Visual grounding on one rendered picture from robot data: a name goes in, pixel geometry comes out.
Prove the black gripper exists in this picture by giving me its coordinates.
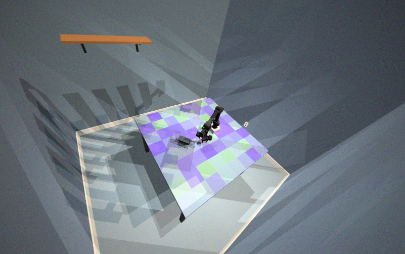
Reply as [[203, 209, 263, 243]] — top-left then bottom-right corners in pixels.
[[196, 132, 212, 141]]

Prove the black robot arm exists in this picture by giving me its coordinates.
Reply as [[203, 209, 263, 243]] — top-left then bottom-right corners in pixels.
[[199, 105, 224, 141]]

